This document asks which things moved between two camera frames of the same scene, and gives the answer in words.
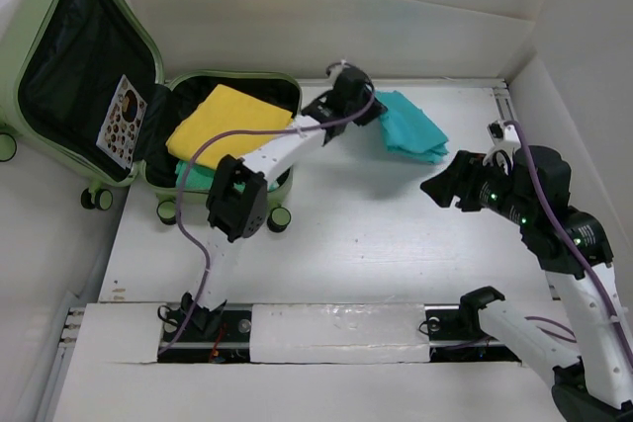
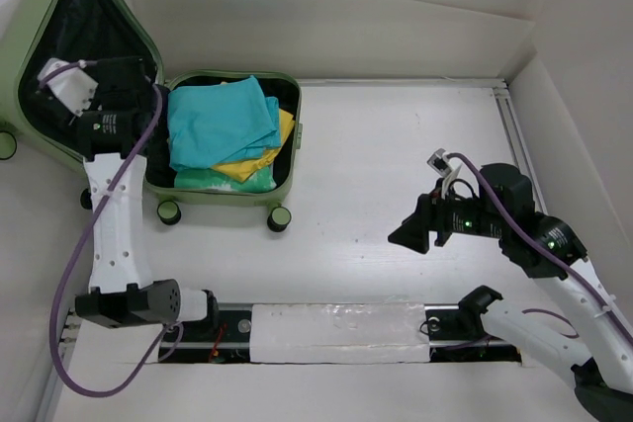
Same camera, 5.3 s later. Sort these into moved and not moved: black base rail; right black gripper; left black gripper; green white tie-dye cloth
Moved: left black gripper; right black gripper
Not moved: green white tie-dye cloth; black base rail
